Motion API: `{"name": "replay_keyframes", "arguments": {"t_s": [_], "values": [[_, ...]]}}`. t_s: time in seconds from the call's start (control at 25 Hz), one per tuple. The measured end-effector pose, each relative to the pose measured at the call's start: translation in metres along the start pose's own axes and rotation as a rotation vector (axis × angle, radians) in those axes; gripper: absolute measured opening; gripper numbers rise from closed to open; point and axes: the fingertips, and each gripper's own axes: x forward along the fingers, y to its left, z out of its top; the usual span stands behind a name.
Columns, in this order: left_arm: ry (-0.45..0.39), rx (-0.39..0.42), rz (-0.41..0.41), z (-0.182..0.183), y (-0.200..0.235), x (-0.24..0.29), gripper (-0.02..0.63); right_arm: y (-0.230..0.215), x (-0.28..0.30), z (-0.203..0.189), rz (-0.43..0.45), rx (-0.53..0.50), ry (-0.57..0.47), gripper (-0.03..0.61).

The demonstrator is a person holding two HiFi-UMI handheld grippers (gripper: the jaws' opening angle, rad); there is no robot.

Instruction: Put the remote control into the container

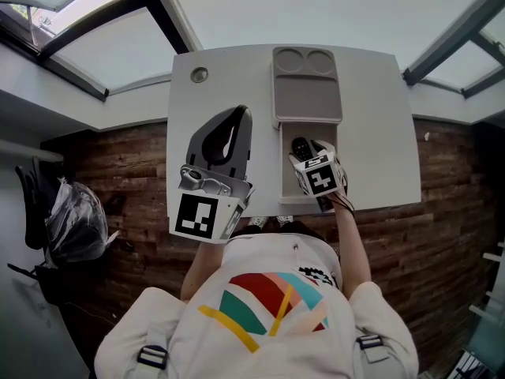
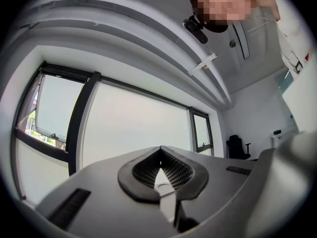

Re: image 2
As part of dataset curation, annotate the narrow black-framed window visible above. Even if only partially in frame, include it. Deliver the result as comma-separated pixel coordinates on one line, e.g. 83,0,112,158
189,107,215,156

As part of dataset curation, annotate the ceiling linear light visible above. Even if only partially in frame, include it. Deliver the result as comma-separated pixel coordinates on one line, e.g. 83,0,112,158
232,21,251,60

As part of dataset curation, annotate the white shirt with colourful print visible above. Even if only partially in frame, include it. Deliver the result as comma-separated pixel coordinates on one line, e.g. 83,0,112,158
257,0,317,80

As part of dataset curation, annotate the black office chair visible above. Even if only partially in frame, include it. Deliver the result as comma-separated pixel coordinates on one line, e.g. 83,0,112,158
226,134,252,160

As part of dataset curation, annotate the black strap buckle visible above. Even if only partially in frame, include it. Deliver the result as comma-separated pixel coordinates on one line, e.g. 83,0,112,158
294,59,305,74

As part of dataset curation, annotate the large black-framed window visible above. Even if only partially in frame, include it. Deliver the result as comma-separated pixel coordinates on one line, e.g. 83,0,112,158
11,60,194,201

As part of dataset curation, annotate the small white desk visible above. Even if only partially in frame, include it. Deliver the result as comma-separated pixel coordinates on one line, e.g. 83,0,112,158
270,129,299,149

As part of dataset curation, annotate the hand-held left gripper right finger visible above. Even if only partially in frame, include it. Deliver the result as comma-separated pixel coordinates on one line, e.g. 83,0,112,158
161,145,261,234

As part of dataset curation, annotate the white ceiling bracket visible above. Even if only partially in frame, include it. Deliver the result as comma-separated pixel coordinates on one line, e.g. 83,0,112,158
188,53,218,75

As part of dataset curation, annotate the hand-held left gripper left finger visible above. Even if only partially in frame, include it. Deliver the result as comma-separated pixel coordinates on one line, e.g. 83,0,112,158
36,146,174,234

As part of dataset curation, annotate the black head-mounted camera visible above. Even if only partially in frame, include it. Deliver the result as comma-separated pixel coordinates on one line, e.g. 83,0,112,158
182,14,209,45

